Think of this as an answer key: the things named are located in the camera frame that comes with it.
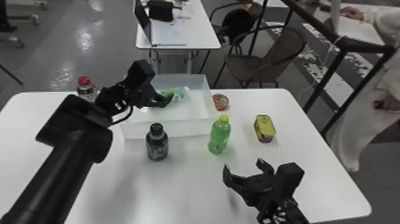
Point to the green and white bottle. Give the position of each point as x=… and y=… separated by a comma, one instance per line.
x=176, y=92

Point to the red can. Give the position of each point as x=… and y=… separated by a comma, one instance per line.
x=220, y=102

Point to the person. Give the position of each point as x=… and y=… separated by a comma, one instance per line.
x=365, y=103

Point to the brown chair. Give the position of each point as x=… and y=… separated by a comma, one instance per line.
x=265, y=59

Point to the laptop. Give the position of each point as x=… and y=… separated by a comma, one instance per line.
x=156, y=29

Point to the black bag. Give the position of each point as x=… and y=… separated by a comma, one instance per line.
x=160, y=10

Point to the white side table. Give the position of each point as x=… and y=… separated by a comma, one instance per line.
x=184, y=31

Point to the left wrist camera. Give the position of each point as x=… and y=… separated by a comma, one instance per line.
x=139, y=74

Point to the black chair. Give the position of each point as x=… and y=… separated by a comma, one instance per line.
x=239, y=22

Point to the clear bottle with red cap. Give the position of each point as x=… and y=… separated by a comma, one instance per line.
x=85, y=89

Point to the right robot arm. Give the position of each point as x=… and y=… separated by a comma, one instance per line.
x=282, y=212

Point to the black bottle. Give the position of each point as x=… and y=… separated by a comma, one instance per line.
x=157, y=143

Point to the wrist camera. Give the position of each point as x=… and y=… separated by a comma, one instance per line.
x=289, y=176
x=139, y=74

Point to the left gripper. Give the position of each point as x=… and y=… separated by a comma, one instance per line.
x=142, y=96

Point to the yellow can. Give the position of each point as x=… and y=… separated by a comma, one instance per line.
x=265, y=128

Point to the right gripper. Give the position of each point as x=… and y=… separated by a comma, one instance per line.
x=261, y=189

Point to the clear box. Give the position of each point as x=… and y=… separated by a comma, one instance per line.
x=184, y=112

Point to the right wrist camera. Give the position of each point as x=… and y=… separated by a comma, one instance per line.
x=289, y=176

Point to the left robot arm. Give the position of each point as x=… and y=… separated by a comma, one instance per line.
x=59, y=175

